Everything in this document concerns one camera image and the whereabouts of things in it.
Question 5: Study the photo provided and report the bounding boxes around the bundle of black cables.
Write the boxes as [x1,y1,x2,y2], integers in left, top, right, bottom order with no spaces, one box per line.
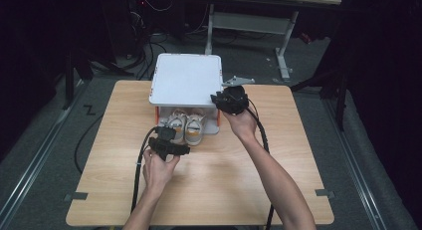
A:
[126,0,175,83]

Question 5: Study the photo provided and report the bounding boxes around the grey tape piece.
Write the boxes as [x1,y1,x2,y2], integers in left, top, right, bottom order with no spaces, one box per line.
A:
[314,188,336,200]
[63,191,90,204]

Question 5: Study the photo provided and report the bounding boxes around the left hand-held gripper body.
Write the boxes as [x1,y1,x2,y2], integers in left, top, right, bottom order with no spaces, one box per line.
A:
[147,124,191,162]

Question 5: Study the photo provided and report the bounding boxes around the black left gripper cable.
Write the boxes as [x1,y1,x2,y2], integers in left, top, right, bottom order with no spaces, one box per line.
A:
[130,125,161,214]

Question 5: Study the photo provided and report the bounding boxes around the black floor cable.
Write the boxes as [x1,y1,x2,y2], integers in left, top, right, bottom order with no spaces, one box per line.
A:
[73,113,105,175]

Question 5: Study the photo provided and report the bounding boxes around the person's left hand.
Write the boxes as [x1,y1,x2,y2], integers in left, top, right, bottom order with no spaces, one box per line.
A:
[142,148,181,192]

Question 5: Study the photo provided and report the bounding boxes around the wooden desk white metal legs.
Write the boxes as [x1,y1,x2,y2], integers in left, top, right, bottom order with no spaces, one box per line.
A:
[204,0,342,81]

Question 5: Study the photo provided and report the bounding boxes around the black metal stand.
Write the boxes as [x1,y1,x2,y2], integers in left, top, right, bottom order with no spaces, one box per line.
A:
[61,49,96,111]
[290,66,350,132]

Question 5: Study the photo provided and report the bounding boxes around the metal floor rail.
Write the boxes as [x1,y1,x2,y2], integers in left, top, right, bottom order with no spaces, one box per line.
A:
[321,96,388,230]
[0,80,92,226]

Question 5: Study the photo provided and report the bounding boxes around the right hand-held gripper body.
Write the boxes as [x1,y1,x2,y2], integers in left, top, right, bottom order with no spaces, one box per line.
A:
[212,75,256,116]

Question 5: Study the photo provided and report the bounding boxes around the person's right hand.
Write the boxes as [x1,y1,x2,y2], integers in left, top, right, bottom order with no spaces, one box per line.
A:
[221,107,259,142]

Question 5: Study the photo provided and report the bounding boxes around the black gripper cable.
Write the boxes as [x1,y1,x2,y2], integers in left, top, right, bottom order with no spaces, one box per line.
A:
[244,98,276,230]
[130,125,161,214]

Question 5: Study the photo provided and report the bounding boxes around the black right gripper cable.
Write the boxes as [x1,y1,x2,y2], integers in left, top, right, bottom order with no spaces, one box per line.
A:
[244,98,276,230]

